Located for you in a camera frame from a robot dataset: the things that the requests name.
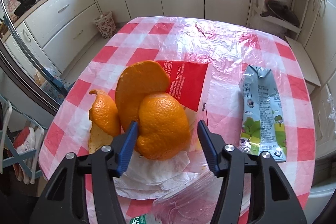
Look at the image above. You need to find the orange peel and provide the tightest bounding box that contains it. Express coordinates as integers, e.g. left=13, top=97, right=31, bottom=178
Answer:
left=88, top=60, right=191, bottom=161

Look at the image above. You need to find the white tissue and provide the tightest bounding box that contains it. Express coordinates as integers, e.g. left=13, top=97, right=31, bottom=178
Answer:
left=113, top=151, right=199, bottom=200

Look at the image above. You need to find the blue green milk carton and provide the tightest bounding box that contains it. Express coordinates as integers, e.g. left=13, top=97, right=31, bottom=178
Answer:
left=239, top=65, right=287, bottom=162

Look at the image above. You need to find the clear plastic water bottle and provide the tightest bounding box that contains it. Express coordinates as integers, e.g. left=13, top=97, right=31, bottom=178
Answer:
left=127, top=170, right=223, bottom=223

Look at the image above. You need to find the red snack wrapper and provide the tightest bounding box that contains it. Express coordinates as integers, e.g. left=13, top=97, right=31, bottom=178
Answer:
left=158, top=60, right=213, bottom=151

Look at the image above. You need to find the blue white folding shelf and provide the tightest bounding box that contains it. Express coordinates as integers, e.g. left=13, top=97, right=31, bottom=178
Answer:
left=1, top=96, right=46, bottom=185

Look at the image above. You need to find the small white stool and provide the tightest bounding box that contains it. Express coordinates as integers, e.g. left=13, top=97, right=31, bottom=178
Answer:
left=285, top=36, right=321, bottom=87

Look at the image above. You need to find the floral waste basket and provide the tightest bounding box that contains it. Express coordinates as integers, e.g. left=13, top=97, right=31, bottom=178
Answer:
left=93, top=11, right=117, bottom=39

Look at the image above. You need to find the black wok on rack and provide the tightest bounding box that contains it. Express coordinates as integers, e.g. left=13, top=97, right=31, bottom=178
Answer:
left=260, top=0, right=299, bottom=27

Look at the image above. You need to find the white tiered storage rack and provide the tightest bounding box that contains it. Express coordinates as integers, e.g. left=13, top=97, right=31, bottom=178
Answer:
left=247, top=0, right=310, bottom=39

